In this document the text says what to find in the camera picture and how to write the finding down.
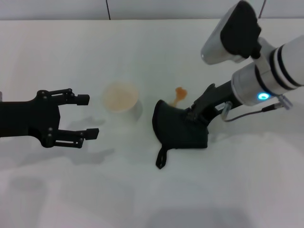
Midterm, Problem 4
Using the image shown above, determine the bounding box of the brown water stain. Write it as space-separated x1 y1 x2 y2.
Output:
169 86 189 106

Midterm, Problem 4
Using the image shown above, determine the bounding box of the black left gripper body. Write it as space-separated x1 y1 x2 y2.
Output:
0 90 63 149

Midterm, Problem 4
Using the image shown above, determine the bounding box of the right arm cable with connector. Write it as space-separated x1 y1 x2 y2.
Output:
221 95 293 123

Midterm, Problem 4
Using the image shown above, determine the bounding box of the dark blue rag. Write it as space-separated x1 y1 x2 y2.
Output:
151 99 210 170

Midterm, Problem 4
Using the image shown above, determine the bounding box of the white paper cup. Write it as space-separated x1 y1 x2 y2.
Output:
102 82 144 122

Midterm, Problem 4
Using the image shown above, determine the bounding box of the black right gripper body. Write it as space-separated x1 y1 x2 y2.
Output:
190 80 241 127

